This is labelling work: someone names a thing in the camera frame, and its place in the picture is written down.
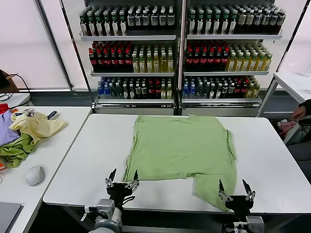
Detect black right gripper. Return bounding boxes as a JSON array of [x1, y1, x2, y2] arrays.
[[218, 179, 257, 219]]

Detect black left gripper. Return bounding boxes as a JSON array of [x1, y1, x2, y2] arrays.
[[104, 168, 140, 207]]

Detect light green button shirt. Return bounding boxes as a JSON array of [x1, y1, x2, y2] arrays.
[[121, 114, 238, 212]]

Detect bystander hand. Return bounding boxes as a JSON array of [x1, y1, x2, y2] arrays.
[[291, 108, 307, 120]]

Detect grey laundry bin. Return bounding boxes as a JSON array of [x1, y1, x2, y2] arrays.
[[283, 118, 311, 146]]

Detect pink garment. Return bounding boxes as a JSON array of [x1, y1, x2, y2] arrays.
[[278, 120, 297, 137]]

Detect grey computer mouse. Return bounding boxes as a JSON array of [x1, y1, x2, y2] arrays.
[[25, 165, 46, 187]]

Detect pale yellow shirt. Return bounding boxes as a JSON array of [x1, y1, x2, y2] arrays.
[[9, 111, 69, 146]]

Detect white table grey legs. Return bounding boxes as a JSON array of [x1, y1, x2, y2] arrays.
[[257, 71, 311, 117]]

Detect olive green garment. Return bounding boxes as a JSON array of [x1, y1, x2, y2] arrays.
[[0, 133, 37, 168]]

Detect white cap yellow tea bottle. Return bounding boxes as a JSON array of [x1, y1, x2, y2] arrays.
[[145, 52, 153, 73], [167, 52, 175, 73], [160, 52, 168, 73], [153, 52, 160, 73], [131, 52, 139, 73], [138, 52, 146, 73]]

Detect red cap cola bottle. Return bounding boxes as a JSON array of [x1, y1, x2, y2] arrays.
[[222, 47, 230, 71], [207, 47, 215, 71], [186, 47, 193, 71], [200, 47, 208, 71], [124, 48, 132, 71], [104, 48, 111, 71], [96, 48, 104, 71], [88, 48, 96, 71], [110, 48, 118, 71], [193, 47, 201, 71], [117, 48, 125, 71], [215, 47, 223, 71]]

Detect purple garment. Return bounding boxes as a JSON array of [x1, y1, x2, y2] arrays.
[[0, 109, 21, 147]]

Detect green cap yellow tea bottle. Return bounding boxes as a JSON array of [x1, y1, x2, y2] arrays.
[[235, 52, 243, 71], [257, 52, 265, 71], [250, 52, 258, 71], [264, 52, 272, 71], [242, 52, 250, 71], [227, 52, 236, 71]]

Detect dark slanted pole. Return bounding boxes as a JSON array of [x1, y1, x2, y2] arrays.
[[276, 0, 311, 73], [59, 0, 95, 115]]

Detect metal drink display shelf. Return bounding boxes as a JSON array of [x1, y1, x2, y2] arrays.
[[79, 0, 182, 116], [181, 0, 285, 117]]

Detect brown cardboard box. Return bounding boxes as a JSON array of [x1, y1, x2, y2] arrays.
[[0, 69, 19, 91]]

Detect grey window mullion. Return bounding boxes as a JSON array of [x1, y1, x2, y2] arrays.
[[35, 0, 74, 91]]

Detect green cap dark tea bottle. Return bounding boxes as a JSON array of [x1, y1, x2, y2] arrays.
[[213, 11, 221, 34], [119, 12, 127, 36], [196, 11, 205, 34], [95, 12, 104, 36], [103, 12, 111, 36], [205, 11, 213, 34], [229, 11, 237, 34], [188, 11, 196, 34], [111, 12, 120, 36], [221, 11, 229, 34], [80, 12, 88, 36], [87, 12, 96, 36]]

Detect beige label dark bottle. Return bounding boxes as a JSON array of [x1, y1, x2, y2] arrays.
[[237, 10, 246, 33], [245, 10, 254, 33]]

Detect white cap dark drink bottle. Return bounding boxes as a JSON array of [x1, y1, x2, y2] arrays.
[[254, 10, 262, 33], [270, 10, 278, 33], [262, 10, 270, 33], [277, 10, 286, 33]]

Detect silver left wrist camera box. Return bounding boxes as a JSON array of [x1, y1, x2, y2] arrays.
[[96, 198, 115, 214]]

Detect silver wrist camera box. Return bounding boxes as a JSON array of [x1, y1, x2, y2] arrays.
[[96, 198, 115, 214], [246, 215, 265, 230]]

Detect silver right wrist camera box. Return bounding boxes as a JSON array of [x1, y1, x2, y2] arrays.
[[246, 215, 265, 230]]

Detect thin black cable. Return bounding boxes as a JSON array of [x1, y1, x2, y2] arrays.
[[13, 73, 32, 95]]

